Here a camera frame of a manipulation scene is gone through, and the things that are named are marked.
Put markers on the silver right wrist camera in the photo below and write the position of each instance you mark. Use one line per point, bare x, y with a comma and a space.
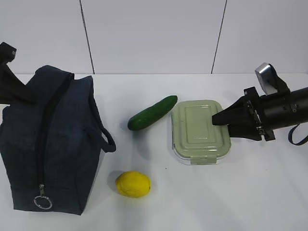
269, 80

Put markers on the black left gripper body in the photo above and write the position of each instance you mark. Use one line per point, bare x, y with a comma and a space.
7, 53

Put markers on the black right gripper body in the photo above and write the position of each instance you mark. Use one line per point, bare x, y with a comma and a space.
269, 112

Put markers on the yellow lemon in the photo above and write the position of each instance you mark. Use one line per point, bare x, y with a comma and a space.
133, 184

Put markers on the dark navy lunch bag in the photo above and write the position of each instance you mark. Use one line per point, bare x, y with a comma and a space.
51, 149

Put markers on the glass container green lid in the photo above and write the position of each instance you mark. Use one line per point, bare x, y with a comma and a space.
195, 140

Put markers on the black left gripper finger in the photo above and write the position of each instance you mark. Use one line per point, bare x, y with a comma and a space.
11, 88

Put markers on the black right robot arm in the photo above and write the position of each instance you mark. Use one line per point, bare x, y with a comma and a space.
298, 101

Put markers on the green cucumber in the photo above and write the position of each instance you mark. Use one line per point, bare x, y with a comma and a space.
152, 114

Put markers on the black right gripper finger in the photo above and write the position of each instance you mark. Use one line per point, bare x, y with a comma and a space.
245, 131
235, 114

